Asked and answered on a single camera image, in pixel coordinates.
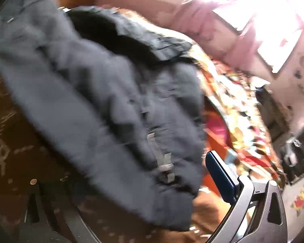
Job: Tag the wooden framed window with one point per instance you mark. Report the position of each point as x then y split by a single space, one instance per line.
268 10

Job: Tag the pink curtain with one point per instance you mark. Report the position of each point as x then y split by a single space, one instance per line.
205 30

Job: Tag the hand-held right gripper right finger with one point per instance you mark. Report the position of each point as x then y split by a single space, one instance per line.
220 172

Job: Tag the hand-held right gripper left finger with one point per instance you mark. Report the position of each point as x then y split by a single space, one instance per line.
76 222

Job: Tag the dark desk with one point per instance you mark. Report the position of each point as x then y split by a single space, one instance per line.
271 111

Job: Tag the printed brown blanket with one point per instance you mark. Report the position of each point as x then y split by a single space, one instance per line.
15 131

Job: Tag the dark navy jacket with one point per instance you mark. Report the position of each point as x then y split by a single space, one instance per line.
91 93

